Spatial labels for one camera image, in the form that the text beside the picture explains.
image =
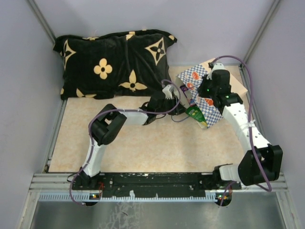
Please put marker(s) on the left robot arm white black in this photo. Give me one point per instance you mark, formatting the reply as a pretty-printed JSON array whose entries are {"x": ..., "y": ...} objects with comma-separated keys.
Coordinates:
[{"x": 106, "y": 125}]

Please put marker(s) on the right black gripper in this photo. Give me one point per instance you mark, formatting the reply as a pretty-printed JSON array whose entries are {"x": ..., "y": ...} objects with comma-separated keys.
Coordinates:
[{"x": 205, "y": 80}]

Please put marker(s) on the green Fox's candy bag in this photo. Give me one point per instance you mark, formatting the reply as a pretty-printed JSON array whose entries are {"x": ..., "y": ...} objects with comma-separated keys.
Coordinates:
[{"x": 195, "y": 113}]

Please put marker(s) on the purple snack packet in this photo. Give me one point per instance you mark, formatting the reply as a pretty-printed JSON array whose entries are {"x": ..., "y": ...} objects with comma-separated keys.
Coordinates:
[{"x": 188, "y": 95}]

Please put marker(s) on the white slotted cable duct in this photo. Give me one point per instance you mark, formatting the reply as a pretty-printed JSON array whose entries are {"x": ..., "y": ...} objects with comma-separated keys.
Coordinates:
[{"x": 88, "y": 197}]

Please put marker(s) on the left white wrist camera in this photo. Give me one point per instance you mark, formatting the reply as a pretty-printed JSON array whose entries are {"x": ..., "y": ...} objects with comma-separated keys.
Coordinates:
[{"x": 169, "y": 91}]

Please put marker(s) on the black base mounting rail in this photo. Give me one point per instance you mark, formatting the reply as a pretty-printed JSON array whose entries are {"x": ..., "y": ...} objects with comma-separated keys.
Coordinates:
[{"x": 150, "y": 185}]

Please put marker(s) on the blue checkered paper bag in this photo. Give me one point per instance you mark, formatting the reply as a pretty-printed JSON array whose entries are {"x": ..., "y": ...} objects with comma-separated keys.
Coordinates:
[{"x": 205, "y": 100}]

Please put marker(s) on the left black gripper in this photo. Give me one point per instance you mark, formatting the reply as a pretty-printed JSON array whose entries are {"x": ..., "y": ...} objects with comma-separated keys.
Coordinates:
[{"x": 179, "y": 109}]

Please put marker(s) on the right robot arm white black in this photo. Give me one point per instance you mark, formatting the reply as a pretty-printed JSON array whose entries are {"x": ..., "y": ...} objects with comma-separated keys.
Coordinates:
[{"x": 262, "y": 160}]

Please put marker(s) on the black pillow with beige flowers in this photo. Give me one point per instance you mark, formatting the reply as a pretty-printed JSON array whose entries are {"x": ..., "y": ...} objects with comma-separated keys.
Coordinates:
[{"x": 129, "y": 63}]

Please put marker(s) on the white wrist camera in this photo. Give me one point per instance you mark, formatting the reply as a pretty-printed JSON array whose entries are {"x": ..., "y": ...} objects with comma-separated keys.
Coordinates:
[
  {"x": 216, "y": 66},
  {"x": 169, "y": 91}
]

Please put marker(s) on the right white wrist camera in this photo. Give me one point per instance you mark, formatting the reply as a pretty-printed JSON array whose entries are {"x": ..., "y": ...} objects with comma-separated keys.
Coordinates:
[{"x": 216, "y": 66}]

